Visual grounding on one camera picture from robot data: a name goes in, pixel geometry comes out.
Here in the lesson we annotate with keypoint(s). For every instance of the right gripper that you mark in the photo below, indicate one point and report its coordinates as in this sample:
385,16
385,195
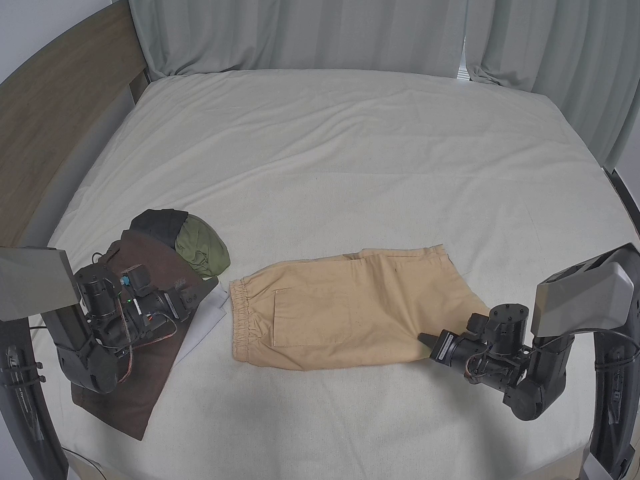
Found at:
452,350

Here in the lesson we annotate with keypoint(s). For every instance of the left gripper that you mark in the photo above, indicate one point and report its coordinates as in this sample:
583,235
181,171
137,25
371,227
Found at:
165,308

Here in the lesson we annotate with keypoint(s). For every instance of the beige shorts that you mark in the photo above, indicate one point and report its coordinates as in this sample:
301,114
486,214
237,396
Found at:
325,318

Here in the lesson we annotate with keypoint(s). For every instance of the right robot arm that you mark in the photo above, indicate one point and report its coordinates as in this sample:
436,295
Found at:
575,288

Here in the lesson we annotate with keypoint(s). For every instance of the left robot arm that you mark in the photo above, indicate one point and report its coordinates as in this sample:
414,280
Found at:
35,283

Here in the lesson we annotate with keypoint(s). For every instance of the bed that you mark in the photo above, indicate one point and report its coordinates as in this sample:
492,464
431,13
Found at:
350,168

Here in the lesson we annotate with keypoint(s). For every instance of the white garment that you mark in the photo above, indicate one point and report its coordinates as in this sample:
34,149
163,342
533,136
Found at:
205,318

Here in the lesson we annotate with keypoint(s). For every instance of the green garment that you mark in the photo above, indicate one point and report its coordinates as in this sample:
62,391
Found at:
202,248

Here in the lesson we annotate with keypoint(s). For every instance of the black garment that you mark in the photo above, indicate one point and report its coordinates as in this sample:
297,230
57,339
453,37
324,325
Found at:
155,224

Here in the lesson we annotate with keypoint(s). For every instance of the brown garment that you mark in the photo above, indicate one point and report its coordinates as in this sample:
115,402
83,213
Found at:
140,383

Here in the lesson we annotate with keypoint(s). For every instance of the pale green curtain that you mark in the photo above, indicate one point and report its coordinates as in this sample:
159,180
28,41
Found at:
560,28
300,18

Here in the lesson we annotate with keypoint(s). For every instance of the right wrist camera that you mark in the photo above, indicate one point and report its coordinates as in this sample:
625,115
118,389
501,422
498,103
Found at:
477,323

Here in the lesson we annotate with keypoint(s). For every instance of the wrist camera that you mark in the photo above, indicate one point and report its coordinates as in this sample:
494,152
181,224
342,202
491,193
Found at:
477,323
136,275

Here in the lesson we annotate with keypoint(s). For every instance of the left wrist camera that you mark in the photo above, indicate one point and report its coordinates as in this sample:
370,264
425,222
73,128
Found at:
136,275

